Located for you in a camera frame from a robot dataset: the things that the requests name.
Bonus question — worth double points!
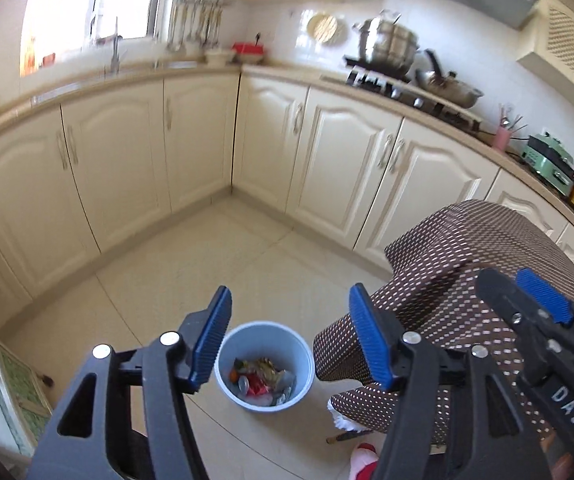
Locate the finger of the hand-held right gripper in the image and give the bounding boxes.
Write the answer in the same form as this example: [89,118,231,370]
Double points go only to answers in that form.
[477,268,574,387]
[516,267,574,347]

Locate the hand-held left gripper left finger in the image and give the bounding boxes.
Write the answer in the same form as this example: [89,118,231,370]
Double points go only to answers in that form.
[27,285,234,480]

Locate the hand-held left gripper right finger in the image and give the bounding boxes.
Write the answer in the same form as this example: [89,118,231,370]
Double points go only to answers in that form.
[348,282,552,480]

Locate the blue plastic bin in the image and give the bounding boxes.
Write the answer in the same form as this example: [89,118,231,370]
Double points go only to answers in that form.
[214,321,316,414]

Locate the clear printed plastic wrapper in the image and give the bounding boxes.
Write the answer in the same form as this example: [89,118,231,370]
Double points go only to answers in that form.
[251,357,282,382]

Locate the crushed red soda can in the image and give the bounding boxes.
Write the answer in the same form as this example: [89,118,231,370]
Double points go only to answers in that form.
[245,373,269,399]

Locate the clear dark wrapper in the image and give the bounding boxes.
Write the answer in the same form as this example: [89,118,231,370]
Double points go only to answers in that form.
[273,369,299,406]

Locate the person's right hand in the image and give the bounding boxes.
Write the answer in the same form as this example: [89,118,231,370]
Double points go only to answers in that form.
[541,432,570,480]

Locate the white table underlay cloth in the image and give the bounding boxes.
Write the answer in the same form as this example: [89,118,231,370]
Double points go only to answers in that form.
[326,400,375,433]

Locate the brown polka dot tablecloth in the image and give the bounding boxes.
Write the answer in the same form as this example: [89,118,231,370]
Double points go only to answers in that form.
[312,199,574,448]

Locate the red white slipper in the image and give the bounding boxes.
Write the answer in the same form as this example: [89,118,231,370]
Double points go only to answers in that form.
[349,442,383,480]

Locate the green electric grill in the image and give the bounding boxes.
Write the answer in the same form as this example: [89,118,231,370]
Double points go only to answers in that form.
[522,132,574,196]

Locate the cream lower kitchen cabinets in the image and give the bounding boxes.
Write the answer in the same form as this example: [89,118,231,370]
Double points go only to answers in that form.
[0,65,574,311]

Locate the green patterned mat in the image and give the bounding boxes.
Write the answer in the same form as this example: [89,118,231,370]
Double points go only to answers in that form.
[0,337,53,453]

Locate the steel wok with lid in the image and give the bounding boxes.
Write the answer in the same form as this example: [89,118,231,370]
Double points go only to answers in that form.
[414,50,485,109]

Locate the black gas stove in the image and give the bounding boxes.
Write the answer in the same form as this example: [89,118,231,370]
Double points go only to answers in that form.
[321,72,482,131]

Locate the beige kitchen countertop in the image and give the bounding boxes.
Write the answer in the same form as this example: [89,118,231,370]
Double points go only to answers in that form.
[0,55,574,256]

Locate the black induction cooker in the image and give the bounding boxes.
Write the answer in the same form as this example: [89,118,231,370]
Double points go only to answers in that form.
[343,55,413,83]

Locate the red box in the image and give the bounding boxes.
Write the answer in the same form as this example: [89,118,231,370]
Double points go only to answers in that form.
[231,42,268,58]

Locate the steel faucet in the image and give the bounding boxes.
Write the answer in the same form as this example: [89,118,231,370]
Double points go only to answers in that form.
[108,17,121,76]

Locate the steel steamer pot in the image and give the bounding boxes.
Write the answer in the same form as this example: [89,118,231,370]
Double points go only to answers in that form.
[352,10,420,76]

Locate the row of hanging kitchen utensils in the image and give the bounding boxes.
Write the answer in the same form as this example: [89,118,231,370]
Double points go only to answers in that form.
[167,0,225,53]

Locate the cream round colander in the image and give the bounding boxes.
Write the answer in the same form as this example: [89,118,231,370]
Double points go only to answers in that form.
[307,11,340,43]

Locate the sliding window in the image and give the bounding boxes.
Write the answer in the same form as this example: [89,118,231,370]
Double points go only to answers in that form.
[20,0,168,78]

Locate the cream lattice door wall cabinet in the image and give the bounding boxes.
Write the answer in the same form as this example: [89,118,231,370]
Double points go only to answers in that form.
[517,0,574,106]

